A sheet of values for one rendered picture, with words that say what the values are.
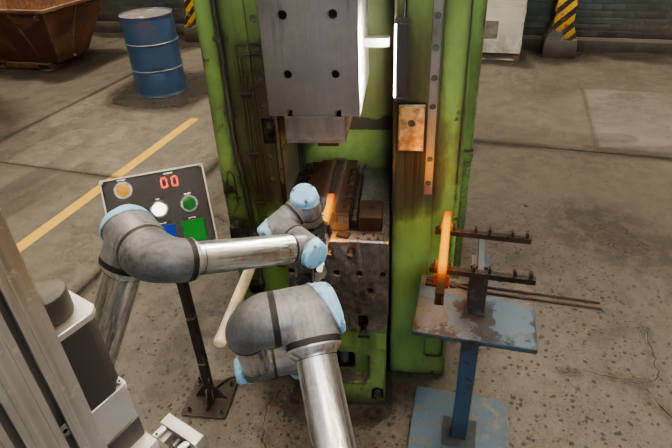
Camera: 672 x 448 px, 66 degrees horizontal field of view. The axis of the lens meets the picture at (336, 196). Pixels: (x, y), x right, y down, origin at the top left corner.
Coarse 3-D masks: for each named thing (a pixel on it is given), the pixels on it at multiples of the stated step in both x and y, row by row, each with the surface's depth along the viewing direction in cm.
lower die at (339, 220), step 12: (312, 168) 219; (324, 168) 217; (348, 168) 215; (312, 180) 210; (324, 180) 208; (348, 180) 207; (324, 192) 200; (336, 204) 190; (336, 216) 187; (348, 216) 187; (336, 228) 190; (348, 228) 189
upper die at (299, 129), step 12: (288, 120) 170; (300, 120) 169; (312, 120) 169; (324, 120) 168; (336, 120) 168; (348, 120) 178; (288, 132) 172; (300, 132) 172; (312, 132) 171; (324, 132) 170; (336, 132) 170
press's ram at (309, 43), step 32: (256, 0) 151; (288, 0) 150; (320, 0) 149; (352, 0) 148; (288, 32) 155; (320, 32) 154; (352, 32) 153; (288, 64) 160; (320, 64) 159; (352, 64) 158; (288, 96) 165; (320, 96) 164; (352, 96) 163
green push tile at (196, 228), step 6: (186, 222) 177; (192, 222) 178; (198, 222) 178; (204, 222) 179; (186, 228) 177; (192, 228) 178; (198, 228) 178; (204, 228) 179; (186, 234) 177; (192, 234) 178; (198, 234) 178; (204, 234) 179; (198, 240) 178
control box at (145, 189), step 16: (128, 176) 173; (144, 176) 175; (160, 176) 176; (192, 176) 178; (112, 192) 172; (144, 192) 175; (160, 192) 176; (176, 192) 177; (192, 192) 178; (112, 208) 172; (176, 208) 177; (208, 208) 180; (160, 224) 176; (176, 224) 177; (208, 224) 180
